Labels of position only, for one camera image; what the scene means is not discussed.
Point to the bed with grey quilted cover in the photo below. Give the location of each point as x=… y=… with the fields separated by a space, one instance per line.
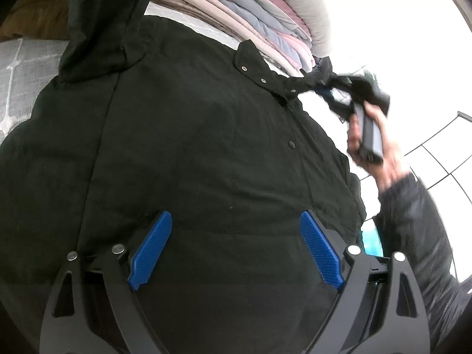
x=22 y=73

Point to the black padded jacket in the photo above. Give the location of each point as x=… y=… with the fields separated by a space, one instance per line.
x=184 y=136

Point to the stack of folded clothes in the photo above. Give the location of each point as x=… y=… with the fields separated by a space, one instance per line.
x=236 y=14

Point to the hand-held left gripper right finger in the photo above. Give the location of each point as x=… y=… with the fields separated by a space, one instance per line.
x=320 y=250

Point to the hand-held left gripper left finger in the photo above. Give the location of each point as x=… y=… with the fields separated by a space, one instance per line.
x=151 y=250

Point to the person's right hand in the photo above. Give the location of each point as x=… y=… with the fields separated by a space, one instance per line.
x=391 y=155

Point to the light grey folded duvet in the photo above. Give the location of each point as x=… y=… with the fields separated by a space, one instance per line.
x=302 y=3

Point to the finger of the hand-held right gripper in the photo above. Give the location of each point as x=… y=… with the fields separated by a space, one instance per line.
x=323 y=91

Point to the brown cloth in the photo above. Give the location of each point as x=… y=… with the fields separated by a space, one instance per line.
x=33 y=0

